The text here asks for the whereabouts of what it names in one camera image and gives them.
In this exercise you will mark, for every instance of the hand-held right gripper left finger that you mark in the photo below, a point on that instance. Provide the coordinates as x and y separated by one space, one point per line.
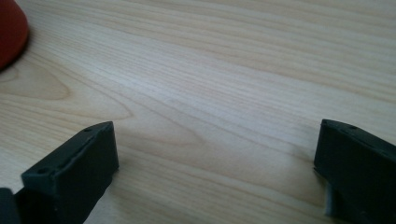
71 174

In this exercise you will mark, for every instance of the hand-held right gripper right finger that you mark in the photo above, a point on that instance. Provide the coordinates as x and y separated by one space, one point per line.
358 174

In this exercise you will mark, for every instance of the red rounded object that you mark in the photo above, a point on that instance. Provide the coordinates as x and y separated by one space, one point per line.
11 31

